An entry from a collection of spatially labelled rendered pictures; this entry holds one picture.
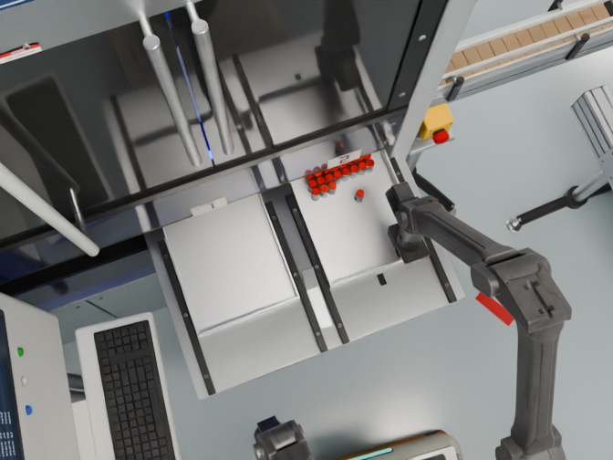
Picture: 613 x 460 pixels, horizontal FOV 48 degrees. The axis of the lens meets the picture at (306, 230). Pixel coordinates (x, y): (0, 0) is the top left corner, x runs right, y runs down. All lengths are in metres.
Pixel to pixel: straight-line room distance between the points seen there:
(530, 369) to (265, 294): 0.75
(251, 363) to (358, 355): 0.95
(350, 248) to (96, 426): 0.76
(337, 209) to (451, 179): 1.10
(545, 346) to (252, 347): 0.78
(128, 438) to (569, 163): 2.00
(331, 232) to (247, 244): 0.21
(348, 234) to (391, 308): 0.21
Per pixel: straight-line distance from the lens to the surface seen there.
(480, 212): 2.76
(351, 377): 2.57
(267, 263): 1.71
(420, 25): 1.21
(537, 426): 1.28
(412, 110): 1.54
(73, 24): 0.88
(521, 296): 1.11
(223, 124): 1.09
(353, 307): 1.70
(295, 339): 1.68
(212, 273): 1.72
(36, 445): 1.55
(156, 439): 1.77
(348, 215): 1.75
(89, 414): 1.82
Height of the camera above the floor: 2.55
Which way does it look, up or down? 75 degrees down
